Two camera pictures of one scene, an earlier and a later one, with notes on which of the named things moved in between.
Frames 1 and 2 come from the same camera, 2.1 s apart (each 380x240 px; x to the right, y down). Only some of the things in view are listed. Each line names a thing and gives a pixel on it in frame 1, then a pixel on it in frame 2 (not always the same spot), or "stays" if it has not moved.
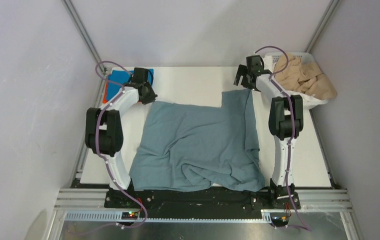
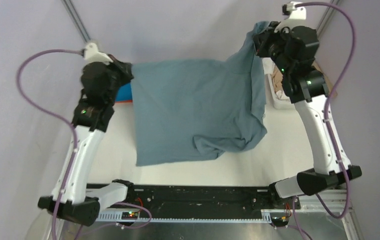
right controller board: x=279 y=221 stays
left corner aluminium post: x=68 y=4 stays
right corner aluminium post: x=324 y=18 stays
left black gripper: x=151 y=98 to x=124 y=68
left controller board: x=131 y=215 stays
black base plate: x=252 y=200 stays
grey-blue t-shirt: x=181 y=148 to x=195 y=111
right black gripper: x=242 y=71 to x=264 y=38
